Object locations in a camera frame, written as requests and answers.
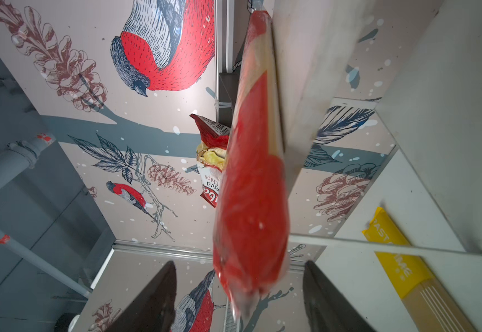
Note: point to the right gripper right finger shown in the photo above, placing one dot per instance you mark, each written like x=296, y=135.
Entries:
x=326, y=308

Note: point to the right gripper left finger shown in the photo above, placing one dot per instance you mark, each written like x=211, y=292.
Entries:
x=154, y=308

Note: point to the yellow pasta bag far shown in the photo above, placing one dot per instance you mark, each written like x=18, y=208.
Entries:
x=428, y=303

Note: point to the white two-tier shelf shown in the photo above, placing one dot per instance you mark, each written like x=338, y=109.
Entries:
x=383, y=107

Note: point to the red cassava chips bag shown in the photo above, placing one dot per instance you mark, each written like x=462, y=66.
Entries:
x=211, y=156

